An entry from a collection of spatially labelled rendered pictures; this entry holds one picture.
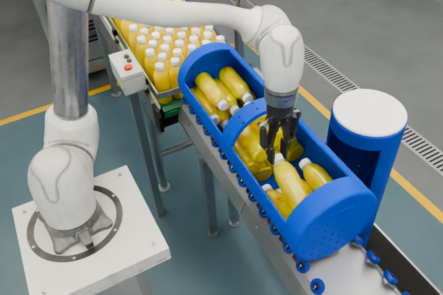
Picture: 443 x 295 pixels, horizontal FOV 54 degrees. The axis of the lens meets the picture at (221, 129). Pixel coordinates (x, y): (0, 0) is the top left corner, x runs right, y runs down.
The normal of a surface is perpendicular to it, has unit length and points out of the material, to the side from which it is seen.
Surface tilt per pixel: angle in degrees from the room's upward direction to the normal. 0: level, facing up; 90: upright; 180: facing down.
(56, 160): 4
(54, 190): 68
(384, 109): 0
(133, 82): 90
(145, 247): 2
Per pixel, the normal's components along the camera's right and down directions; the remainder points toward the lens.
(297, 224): -0.80, -0.08
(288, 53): 0.11, 0.49
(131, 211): -0.04, -0.75
